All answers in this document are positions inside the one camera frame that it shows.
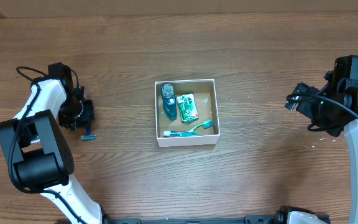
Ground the white cardboard box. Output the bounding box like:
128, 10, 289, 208
154, 79, 220, 147

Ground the blue pen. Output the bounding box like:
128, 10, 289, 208
81, 126, 97, 141

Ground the teal toothpaste tube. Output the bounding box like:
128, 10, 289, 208
163, 131, 200, 138

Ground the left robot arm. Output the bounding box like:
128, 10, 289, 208
0, 62, 110, 223

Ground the blue mouthwash bottle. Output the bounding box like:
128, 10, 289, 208
161, 83, 177, 121

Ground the green floss pack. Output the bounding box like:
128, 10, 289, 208
177, 93, 199, 123

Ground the green toothbrush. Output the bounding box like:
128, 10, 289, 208
188, 119, 213, 133

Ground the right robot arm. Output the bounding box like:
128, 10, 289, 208
285, 55, 358, 223

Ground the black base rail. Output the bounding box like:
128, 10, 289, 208
103, 205, 331, 224

